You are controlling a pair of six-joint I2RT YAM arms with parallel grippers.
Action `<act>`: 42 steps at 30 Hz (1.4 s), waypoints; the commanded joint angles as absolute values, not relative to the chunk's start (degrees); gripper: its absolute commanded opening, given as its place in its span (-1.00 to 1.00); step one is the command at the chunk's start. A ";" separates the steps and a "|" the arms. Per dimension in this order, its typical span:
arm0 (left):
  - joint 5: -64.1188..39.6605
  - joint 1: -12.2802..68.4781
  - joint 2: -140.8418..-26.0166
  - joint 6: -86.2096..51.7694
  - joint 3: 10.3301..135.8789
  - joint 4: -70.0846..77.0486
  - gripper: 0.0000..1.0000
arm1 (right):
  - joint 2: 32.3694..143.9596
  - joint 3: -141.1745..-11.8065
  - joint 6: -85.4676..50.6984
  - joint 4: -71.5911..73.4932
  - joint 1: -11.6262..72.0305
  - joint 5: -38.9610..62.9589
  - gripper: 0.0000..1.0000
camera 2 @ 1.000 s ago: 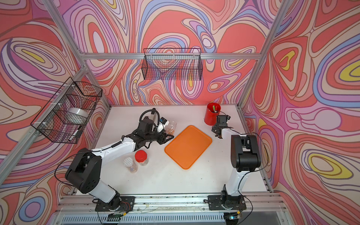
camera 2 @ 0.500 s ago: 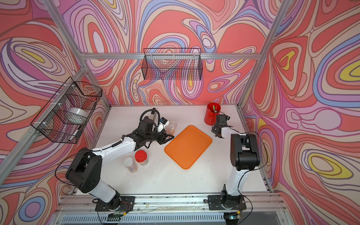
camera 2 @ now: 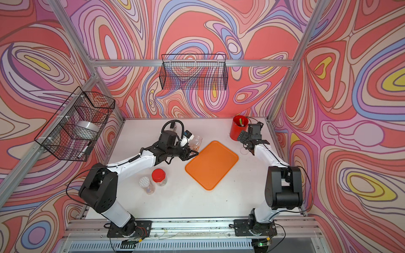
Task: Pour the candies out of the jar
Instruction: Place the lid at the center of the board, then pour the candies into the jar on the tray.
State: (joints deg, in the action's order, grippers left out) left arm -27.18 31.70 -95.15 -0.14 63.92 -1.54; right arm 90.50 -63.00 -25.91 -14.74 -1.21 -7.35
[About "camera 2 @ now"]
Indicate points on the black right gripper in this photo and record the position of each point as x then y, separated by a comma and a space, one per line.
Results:
242, 137

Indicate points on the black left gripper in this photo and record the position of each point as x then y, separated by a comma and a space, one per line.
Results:
186, 153

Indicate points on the clear candy jar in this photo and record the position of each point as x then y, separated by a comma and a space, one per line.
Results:
195, 143

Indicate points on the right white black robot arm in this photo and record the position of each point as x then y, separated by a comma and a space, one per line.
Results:
283, 187

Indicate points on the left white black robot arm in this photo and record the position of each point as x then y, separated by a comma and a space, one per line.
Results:
99, 189

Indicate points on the red lid jar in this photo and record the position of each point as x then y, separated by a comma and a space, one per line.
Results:
159, 177

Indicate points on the white lid jar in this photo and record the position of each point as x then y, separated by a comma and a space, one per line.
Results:
146, 184

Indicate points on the red cup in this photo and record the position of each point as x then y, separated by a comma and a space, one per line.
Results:
236, 129

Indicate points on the orange plastic tray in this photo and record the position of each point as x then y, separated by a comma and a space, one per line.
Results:
211, 165

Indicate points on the black marker in basket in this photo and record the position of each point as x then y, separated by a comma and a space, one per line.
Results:
87, 149

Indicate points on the white roll in basket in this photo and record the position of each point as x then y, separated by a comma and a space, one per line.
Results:
86, 130

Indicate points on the back black wire basket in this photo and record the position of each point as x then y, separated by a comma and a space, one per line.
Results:
189, 71

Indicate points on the black wire basket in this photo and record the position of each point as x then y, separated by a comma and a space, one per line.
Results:
59, 140
189, 71

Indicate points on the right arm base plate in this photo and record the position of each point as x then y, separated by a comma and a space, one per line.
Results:
244, 228

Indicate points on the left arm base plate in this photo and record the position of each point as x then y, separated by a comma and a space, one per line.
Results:
134, 229

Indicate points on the left black wire basket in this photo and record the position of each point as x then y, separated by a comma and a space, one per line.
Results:
59, 140

